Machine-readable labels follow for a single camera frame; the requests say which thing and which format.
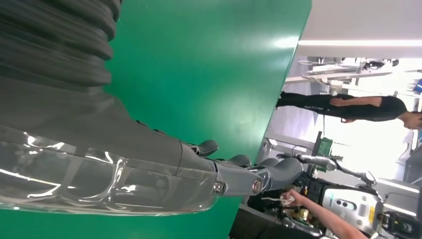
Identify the green circuit board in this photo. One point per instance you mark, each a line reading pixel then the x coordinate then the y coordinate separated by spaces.
pixel 324 148

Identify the white cloth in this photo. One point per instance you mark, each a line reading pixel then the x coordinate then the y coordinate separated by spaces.
pixel 285 199

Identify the white metal frame table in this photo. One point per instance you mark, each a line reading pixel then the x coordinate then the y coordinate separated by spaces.
pixel 329 74

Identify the person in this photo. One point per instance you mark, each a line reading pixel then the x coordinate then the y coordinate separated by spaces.
pixel 323 217
pixel 362 110

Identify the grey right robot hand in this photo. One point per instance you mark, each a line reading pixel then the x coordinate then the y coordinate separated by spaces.
pixel 99 148

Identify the standing humanoid robot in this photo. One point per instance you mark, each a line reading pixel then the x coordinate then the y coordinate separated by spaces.
pixel 349 204

